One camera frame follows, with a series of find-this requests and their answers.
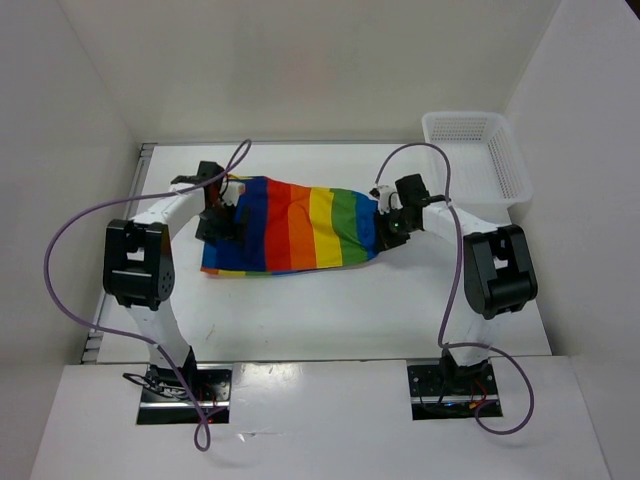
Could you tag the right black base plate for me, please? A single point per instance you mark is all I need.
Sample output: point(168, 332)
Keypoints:
point(437, 394)

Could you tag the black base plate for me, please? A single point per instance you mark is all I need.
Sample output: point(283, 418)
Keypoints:
point(164, 400)
point(437, 394)

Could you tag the white plastic basket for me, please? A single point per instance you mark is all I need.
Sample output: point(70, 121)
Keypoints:
point(488, 170)

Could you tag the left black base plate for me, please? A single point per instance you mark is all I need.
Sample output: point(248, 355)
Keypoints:
point(164, 400)

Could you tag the rainbow striped shorts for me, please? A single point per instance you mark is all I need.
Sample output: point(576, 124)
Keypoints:
point(294, 228)

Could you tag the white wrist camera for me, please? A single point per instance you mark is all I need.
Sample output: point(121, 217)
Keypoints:
point(387, 198)
point(232, 192)

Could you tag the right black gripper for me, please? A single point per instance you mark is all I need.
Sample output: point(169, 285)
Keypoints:
point(385, 239)

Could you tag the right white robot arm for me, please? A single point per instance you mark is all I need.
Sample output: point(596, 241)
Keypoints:
point(493, 265)

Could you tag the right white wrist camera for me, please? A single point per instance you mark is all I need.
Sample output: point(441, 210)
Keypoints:
point(387, 198)

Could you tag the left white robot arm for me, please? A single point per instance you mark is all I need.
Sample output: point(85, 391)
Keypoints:
point(139, 268)

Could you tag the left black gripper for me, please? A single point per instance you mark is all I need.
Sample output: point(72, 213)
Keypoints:
point(230, 230)

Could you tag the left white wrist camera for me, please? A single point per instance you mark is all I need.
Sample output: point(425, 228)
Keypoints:
point(232, 192)

